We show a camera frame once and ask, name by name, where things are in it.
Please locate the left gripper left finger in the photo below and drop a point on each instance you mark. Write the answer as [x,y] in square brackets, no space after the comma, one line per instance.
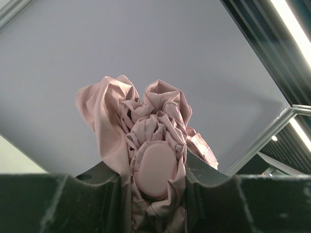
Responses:
[61,203]

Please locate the right aluminium frame post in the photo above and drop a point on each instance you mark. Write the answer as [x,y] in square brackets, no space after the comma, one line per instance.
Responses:
[275,127]

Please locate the aluminium frame post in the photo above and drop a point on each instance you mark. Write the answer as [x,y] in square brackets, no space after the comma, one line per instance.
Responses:
[275,127]
[9,9]

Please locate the ceiling light strip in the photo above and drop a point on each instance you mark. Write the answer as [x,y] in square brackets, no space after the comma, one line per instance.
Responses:
[294,28]
[300,133]

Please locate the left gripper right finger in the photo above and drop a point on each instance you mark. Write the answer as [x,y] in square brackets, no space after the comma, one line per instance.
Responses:
[216,203]

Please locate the left aluminium frame post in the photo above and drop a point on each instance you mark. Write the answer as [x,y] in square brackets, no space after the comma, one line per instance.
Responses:
[9,9]

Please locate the pink folding umbrella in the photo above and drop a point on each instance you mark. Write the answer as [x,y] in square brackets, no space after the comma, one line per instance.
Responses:
[145,139]

